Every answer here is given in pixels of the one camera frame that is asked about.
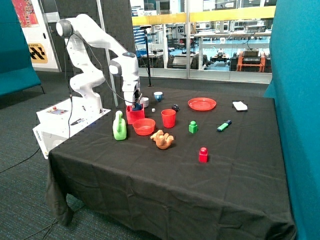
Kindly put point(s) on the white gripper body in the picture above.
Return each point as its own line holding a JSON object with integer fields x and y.
{"x": 131, "y": 91}

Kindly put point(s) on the blue ball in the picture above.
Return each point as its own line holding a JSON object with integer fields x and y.
{"x": 136, "y": 107}

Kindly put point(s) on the red plastic bowl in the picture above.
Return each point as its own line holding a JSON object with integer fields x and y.
{"x": 144, "y": 126}

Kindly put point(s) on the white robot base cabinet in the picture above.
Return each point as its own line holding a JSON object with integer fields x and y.
{"x": 55, "y": 122}

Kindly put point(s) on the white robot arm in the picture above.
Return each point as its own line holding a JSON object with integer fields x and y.
{"x": 83, "y": 30}

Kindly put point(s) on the red square pot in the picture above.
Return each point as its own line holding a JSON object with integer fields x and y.
{"x": 134, "y": 115}

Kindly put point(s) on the small black ball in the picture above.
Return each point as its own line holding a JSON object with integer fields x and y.
{"x": 175, "y": 107}

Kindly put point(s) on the white small cup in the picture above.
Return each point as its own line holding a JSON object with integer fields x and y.
{"x": 144, "y": 101}

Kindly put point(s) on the blue and white cup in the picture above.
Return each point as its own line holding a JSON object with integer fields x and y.
{"x": 158, "y": 95}

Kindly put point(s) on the red plastic cup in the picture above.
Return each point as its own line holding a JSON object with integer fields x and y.
{"x": 168, "y": 118}

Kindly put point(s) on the black marker pen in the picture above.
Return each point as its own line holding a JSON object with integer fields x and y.
{"x": 77, "y": 121}

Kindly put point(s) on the brown teddy bear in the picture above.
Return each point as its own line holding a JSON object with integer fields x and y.
{"x": 162, "y": 140}

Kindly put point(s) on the red plastic plate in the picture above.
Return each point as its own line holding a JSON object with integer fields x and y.
{"x": 202, "y": 103}

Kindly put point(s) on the green toy block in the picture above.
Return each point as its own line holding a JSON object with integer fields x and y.
{"x": 193, "y": 127}

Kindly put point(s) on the black tablecloth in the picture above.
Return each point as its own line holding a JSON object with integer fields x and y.
{"x": 240, "y": 193}

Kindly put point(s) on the yellow black warning sign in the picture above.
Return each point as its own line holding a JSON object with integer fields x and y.
{"x": 37, "y": 53}

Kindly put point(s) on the green highlighter marker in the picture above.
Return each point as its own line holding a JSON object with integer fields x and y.
{"x": 224, "y": 125}

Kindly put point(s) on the red toy block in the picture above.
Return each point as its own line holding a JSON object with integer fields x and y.
{"x": 203, "y": 155}

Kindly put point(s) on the white folded cloth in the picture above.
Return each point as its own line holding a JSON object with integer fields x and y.
{"x": 240, "y": 106}

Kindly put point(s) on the teal sofa bench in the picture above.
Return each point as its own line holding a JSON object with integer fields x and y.
{"x": 16, "y": 70}

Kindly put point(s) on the red wall poster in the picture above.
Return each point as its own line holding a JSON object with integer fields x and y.
{"x": 26, "y": 13}

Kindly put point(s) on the teal partition wall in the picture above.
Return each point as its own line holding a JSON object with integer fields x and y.
{"x": 295, "y": 87}

